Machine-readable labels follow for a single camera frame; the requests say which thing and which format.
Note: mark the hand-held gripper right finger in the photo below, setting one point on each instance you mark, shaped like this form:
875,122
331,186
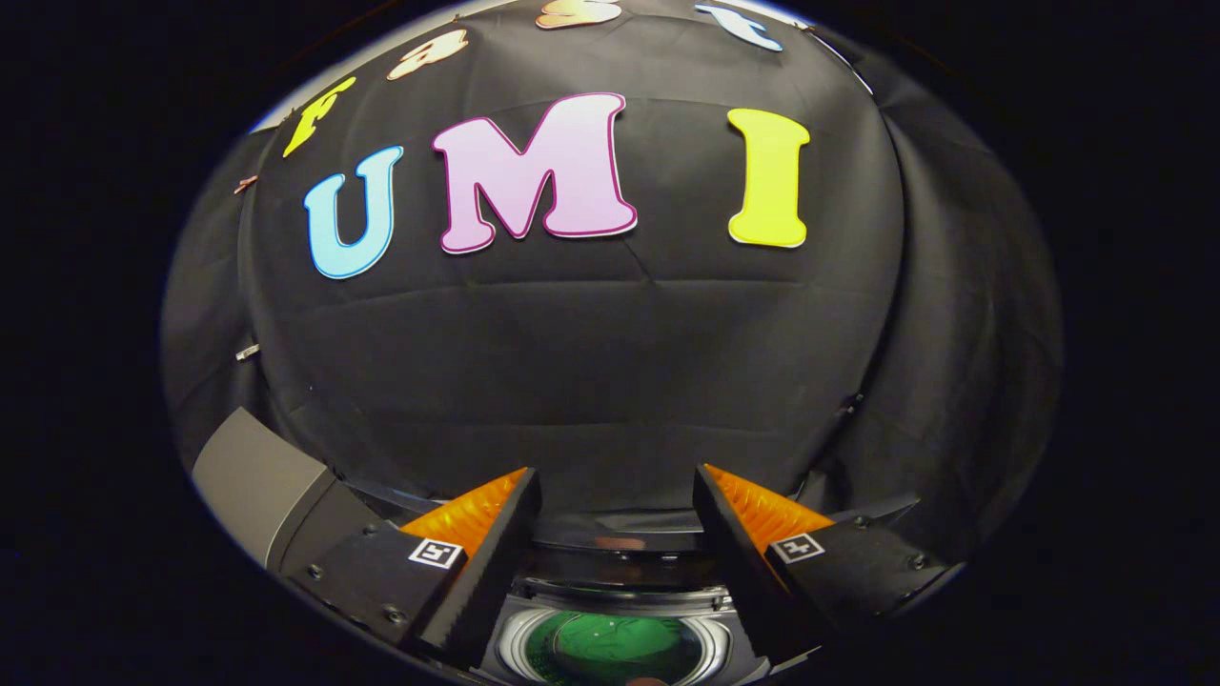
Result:
739,562

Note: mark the silver cloth clip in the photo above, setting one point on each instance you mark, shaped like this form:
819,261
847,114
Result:
247,352

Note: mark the copper cloth clip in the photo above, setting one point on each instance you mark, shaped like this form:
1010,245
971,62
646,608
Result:
246,184

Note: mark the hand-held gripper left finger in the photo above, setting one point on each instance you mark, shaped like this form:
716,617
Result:
496,572

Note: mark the green polo shirt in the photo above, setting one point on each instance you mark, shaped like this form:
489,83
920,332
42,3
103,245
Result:
620,648

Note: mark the dark transparent washing machine lid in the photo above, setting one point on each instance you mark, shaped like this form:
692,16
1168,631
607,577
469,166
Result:
620,562

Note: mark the black backdrop cloth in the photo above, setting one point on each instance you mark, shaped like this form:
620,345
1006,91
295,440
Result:
620,362

